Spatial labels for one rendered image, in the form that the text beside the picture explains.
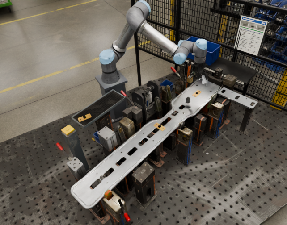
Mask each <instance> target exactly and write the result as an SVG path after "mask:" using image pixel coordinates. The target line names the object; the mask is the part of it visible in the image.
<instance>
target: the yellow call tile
mask: <svg viewBox="0 0 287 225"><path fill-rule="evenodd" d="M74 130H75V129H74V128H73V127H71V126H70V125H68V126H66V127H65V128H63V129H62V132H64V133H65V134H66V135H68V134H70V133H71V132H73V131H74Z"/></svg>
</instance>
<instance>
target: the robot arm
mask: <svg viewBox="0 0 287 225"><path fill-rule="evenodd" d="M150 12H151V9H150V6H149V4H148V3H147V2H145V1H143V0H140V1H138V2H136V4H134V5H133V6H132V7H131V8H130V9H129V10H128V11H127V14H126V20H127V23H126V24H125V26H124V28H123V30H122V31H121V33H120V35H119V37H118V38H117V40H116V41H114V42H113V44H112V45H111V47H110V48H109V49H108V50H104V51H102V52H101V53H100V55H99V60H100V63H101V69H102V75H101V79H102V81H103V82H104V83H106V84H113V83H116V82H118V81H119V80H120V74H119V72H118V70H117V68H116V63H117V62H118V60H119V59H120V58H121V57H122V56H123V55H124V54H125V52H126V49H127V48H126V46H127V44H128V42H129V41H130V39H131V38H132V36H133V35H134V33H135V32H137V33H141V34H142V35H144V36H145V37H146V38H147V39H149V40H150V41H152V42H153V43H154V44H156V45H157V46H159V47H160V48H161V49H162V50H164V51H165V52H167V53H168V54H169V55H171V56H172V57H173V60H174V62H175V63H176V64H183V63H184V61H185V60H186V58H187V56H188V54H189V53H195V55H194V64H193V68H192V69H191V70H190V71H192V72H191V73H190V76H189V78H192V76H194V77H195V78H198V79H199V78H200V77H202V84H205V85H206V86H207V79H208V78H207V73H206V71H205V69H204V68H207V66H208V65H207V64H206V63H205V60H206V59H205V57H206V51H207V41H206V40H205V39H198V40H197V41H196V42H191V41H186V40H180V41H179V42H178V45H176V44H175V43H173V42H172V41H171V40H169V39H168V38H167V37H165V36H164V35H163V34H161V33H160V32H158V31H157V30H156V29H154V28H153V27H152V26H150V25H149V24H148V23H147V21H146V18H147V17H148V16H149V15H150ZM202 74H203V75H202ZM201 75H202V76H201Z"/></svg>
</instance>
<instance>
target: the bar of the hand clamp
mask: <svg viewBox="0 0 287 225"><path fill-rule="evenodd" d="M179 66H180V77H181V80H182V81H183V80H184V81H183V82H186V78H185V68H186V67H187V65H186V64H185V65H184V63H183V64H179Z"/></svg>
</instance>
